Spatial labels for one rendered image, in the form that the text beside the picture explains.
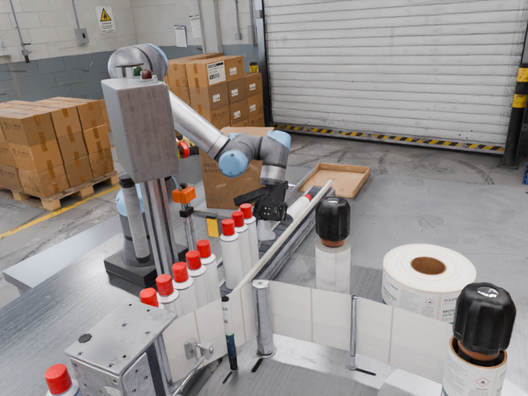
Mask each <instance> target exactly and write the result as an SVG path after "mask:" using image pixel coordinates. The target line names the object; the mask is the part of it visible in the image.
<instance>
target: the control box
mask: <svg viewBox="0 0 528 396"><path fill-rule="evenodd" d="M101 86H102V90H103V94H104V100H105V104H106V108H107V112H108V118H109V122H110V126H111V130H112V136H113V140H114V144H115V150H116V155H117V158H118V162H119V164H120V165H121V166H122V167H123V169H124V170H125V171H126V172H127V173H128V175H129V176H130V177H131V179H132V180H133V181H134V183H135V184H138V183H142V182H148V181H151V180H156V179H159V178H165V177H169V176H172V175H176V174H178V173H179V171H180V170H181V164H180V155H179V151H178V145H177V139H176V134H175V128H174V120H173V114H172V109H171V99H170V94H169V87H168V85H167V84H165V83H164V82H160V81H158V80H156V79H154V81H151V82H141V79H133V77H132V78H127V77H122V78H116V79H104V80H101Z"/></svg>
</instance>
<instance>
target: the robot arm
mask: <svg viewBox="0 0 528 396"><path fill-rule="evenodd" d="M128 63H144V65H145V69H149V70H150V71H151V72H152V77H153V78H154V79H156V80H158V81H160V82H163V83H164V78H165V76H166V75H167V72H168V67H169V66H168V60H167V57H166V55H165V54H164V52H163V51H162V50H161V49H160V48H159V47H157V46H155V45H153V44H149V43H138V44H136V45H134V46H125V47H122V48H119V49H117V50H116V51H115V52H114V53H113V54H112V55H111V57H110V59H109V62H108V73H109V75H110V78H111V79H116V78H118V76H117V72H116V65H120V64H128ZM169 94H170V103H171V109H172V114H173V120H174V128H175V130H177V131H178V132H179V133H180V134H182V135H183V136H185V137H186V138H187V139H189V140H190V141H191V142H192V143H193V144H194V145H196V146H197V147H199V148H200V149H201V150H203V151H204V152H205V153H207V154H208V155H209V156H210V157H211V158H213V159H214V160H215V161H217V162H218V166H219V169H220V171H221V172H222V173H223V174H224V175H225V176H227V177H229V178H236V177H238V176H240V175H242V174H243V172H244V171H246V169H247V168H248V164H249V163H250V162H251V160H259V161H263V162H262V171H261V176H260V178H261V179H262V180H261V181H260V184H261V185H265V186H266V187H262V188H260V189H256V190H254V191H251V192H248V193H246V194H244V195H240V196H237V197H236V198H233V200H234V203H235V206H238V207H239V206H240V205H241V204H251V203H254V202H255V201H256V202H255V205H254V208H253V214H252V216H254V217H255V218H256V229H257V238H258V248H259V247H260V245H261V243H262V241H263V240H273V239H274V238H275V236H276V234H275V233H274V232H273V231H272V230H271V229H270V226H271V224H270V222H269V221H268V220H273V221H278V222H279V221H285V219H286V214H287V209H288V205H287V204H286V203H285V202H284V198H285V193H286V189H288V187H289V185H286V184H284V183H282V182H284V178H285V173H286V168H287V163H288V154H289V151H290V143H291V137H290V135H289V134H287V133H285V132H282V131H278V130H271V131H269V132H268V134H267V135H266V137H260V136H255V135H250V134H242V133H231V134H229V135H228V137H227V136H226V135H225V134H223V133H222V132H221V131H220V130H219V129H218V128H216V127H215V126H213V125H212V124H211V123H209V122H208V121H207V120H206V119H205V118H204V117H203V116H201V115H200V114H199V113H197V112H196V111H195V110H193V109H192V108H191V107H189V106H188V105H187V104H186V103H185V102H184V101H182V100H181V99H180V98H178V97H177V96H176V95H174V94H173V93H172V92H170V91H169ZM164 180H165V185H166V190H167V198H168V203H169V204H170V203H171V202H172V201H173V197H172V191H174V190H175V189H177V188H178V185H177V182H176V180H175V178H174V177H173V176H169V177H165V178H164ZM135 185H136V187H137V194H138V199H139V203H140V207H141V214H142V218H143V222H144V226H145V233H146V237H147V241H148V248H149V251H150V252H151V256H152V257H151V260H150V261H149V262H147V263H138V261H137V260H136V256H135V255H136V252H135V249H134V243H133V239H132V236H131V231H130V225H129V221H128V217H127V211H126V207H125V203H124V199H123V193H122V189H121V190H120V191H119V193H118V194H117V197H116V203H117V204H116V207H117V210H118V212H119V217H120V221H121V225H122V228H123V235H124V245H123V261H124V262H125V263H126V264H127V265H128V266H132V267H147V266H153V265H155V259H154V255H153V251H152V244H151V240H150V236H149V228H148V225H147V221H146V217H145V209H144V205H143V201H142V197H141V190H140V185H139V183H138V184H135ZM285 209H286V210H285ZM284 212H285V215H284ZM260 219H261V220H260Z"/></svg>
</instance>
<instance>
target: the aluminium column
mask: <svg viewBox="0 0 528 396"><path fill-rule="evenodd" d="M135 67H141V68H142V69H143V70H144V69H145V65H144V63H128V64H120V65H116V66H115V69H116V72H117V76H118V78H122V77H127V78H132V75H133V72H132V70H133V68H135ZM158 182H159V188H158V184H157V179H156V180H151V181H146V182H142V183H139V185H140V190H141V197H142V201H143V205H144V209H145V217H146V221H147V225H148V231H149V236H150V240H151V244H152V251H153V255H154V259H155V264H156V271H157V275H158V276H160V275H162V274H169V275H171V278H172V280H173V279H174V276H173V272H172V261H173V265H174V264H175V263H176V262H179V261H178V253H177V248H176V243H175V238H174V230H173V226H172V221H171V212H170V208H169V203H168V198H167V190H166V185H165V180H164V178H159V179H158ZM159 190H160V193H159ZM160 194H161V199H162V203H163V210H164V214H165V218H166V223H167V231H168V236H169V241H170V248H169V244H168V239H167V231H166V227H165V222H164V218H163V210H162V205H161V201H160ZM170 249H171V253H170ZM171 255H172V261H171Z"/></svg>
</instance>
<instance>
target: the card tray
mask: <svg viewBox="0 0 528 396"><path fill-rule="evenodd" d="M314 168H316V171H315V172H314V173H313V174H312V175H311V176H310V177H309V178H308V179H307V180H306V181H305V182H304V183H303V184H302V185H301V186H300V187H299V188H298V189H297V192H302V193H304V192H305V191H306V190H307V189H308V188H309V187H310V186H314V185H317V186H325V185H326V184H327V182H328V181H329V180H332V185H331V186H330V187H332V188H333V189H335V196H339V197H346V198H352V199H353V198H354V197H355V196H356V195H357V193H358V191H359V190H360V188H361V187H362V186H363V184H364V183H365V181H366V179H367V178H368V176H369V175H370V167H363V166H354V165H345V164H336V163H318V164H317V165H316V166H315V167H314Z"/></svg>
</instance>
